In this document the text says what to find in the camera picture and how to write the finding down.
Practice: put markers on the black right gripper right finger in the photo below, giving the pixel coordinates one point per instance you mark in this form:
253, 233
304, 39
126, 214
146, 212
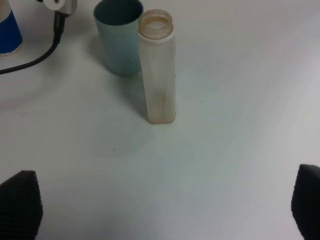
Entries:
305, 202

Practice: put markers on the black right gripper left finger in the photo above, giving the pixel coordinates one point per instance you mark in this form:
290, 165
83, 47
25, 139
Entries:
21, 208

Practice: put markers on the clear plastic drink bottle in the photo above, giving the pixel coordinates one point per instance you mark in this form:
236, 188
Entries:
157, 53

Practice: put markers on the blue sleeved paper cup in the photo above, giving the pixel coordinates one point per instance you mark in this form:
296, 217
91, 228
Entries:
10, 36

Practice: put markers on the teal plastic cup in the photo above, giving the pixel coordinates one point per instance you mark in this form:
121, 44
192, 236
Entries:
117, 22

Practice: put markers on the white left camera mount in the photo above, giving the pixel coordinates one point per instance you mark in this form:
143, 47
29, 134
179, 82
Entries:
67, 7

